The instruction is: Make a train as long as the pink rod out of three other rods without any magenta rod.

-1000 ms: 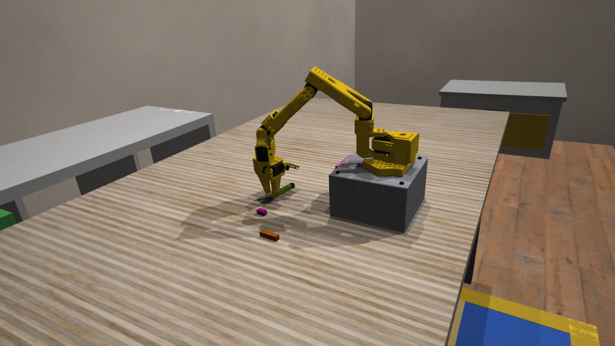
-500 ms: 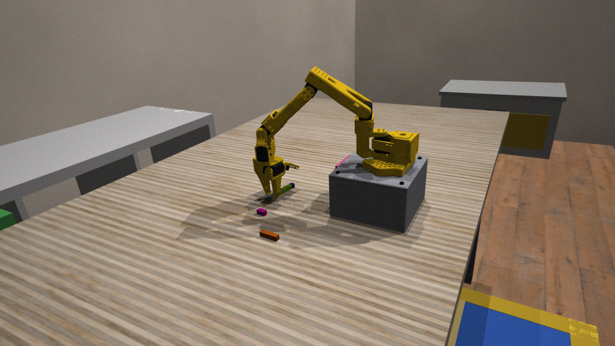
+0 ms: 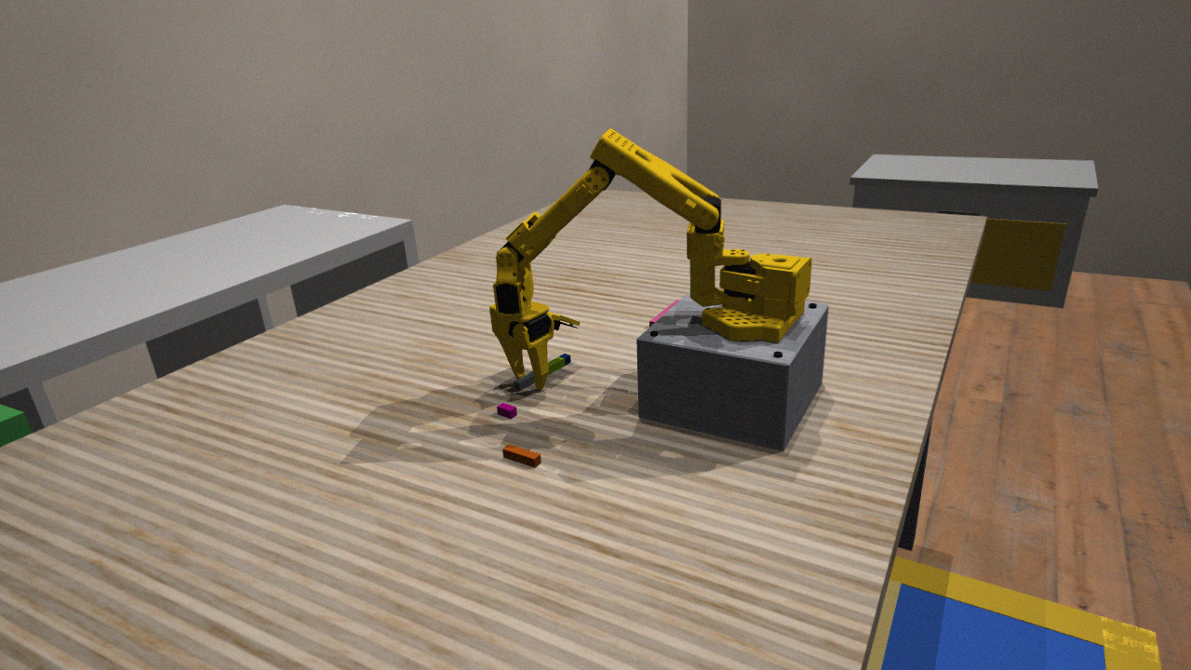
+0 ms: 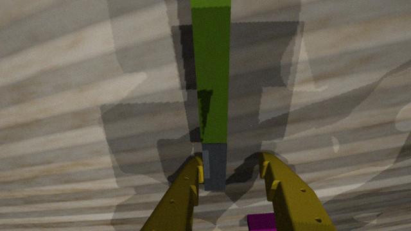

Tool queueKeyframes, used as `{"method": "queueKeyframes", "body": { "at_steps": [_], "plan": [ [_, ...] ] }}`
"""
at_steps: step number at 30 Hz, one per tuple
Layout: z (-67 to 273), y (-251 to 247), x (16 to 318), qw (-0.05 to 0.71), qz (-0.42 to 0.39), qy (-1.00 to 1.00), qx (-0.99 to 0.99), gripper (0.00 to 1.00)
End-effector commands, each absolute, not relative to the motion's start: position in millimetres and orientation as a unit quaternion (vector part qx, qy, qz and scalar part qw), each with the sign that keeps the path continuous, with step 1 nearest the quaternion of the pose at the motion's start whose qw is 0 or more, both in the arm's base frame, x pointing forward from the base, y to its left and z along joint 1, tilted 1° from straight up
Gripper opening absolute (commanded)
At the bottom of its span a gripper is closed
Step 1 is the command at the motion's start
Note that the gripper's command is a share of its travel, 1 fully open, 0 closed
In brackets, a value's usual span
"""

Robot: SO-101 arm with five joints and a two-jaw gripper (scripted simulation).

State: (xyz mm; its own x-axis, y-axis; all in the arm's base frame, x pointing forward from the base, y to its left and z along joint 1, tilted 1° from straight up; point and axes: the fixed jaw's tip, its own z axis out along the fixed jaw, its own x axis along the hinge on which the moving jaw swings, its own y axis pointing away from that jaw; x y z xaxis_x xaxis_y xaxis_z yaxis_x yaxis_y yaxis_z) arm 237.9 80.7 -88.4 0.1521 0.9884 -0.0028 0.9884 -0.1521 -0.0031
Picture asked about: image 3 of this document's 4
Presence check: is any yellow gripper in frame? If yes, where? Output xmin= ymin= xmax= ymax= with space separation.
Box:
xmin=490 ymin=301 xmax=580 ymax=390

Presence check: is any orange rectangular rod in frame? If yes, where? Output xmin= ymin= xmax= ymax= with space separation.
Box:
xmin=501 ymin=445 xmax=542 ymax=467

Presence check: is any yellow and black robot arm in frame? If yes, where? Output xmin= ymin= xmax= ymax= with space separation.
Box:
xmin=493 ymin=129 xmax=806 ymax=342

